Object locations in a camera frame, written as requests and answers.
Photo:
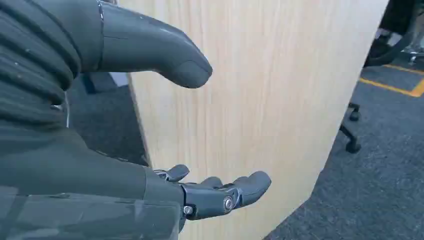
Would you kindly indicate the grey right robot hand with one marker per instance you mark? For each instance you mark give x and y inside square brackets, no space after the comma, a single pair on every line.
[142,43]

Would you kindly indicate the ribbed grey right arm sleeve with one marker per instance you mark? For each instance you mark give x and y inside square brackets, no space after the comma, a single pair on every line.
[26,66]

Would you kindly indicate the black office chair with casters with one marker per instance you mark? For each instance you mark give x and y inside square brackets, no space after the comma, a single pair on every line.
[351,142]

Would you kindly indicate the dark chair with chrome base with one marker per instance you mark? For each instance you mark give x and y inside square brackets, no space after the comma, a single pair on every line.
[381,49]

